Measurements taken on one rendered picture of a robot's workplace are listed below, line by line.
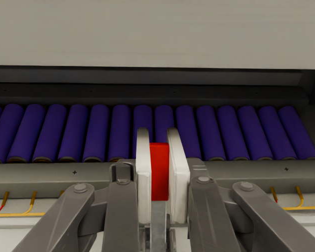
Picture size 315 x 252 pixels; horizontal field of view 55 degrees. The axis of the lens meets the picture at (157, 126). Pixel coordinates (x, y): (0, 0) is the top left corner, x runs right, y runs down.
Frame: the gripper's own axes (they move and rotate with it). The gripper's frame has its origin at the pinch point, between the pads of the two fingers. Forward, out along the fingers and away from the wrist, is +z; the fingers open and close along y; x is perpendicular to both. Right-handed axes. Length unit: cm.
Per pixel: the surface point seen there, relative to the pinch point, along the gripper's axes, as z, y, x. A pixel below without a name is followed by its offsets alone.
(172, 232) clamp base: 0.7, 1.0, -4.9
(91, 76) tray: 13.8, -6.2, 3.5
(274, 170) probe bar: 4.9, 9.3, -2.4
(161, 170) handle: 0.1, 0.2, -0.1
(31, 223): 2.8, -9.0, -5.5
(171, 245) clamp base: -0.2, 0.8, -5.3
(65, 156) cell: 6.6, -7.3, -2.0
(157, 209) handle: 0.0, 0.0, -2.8
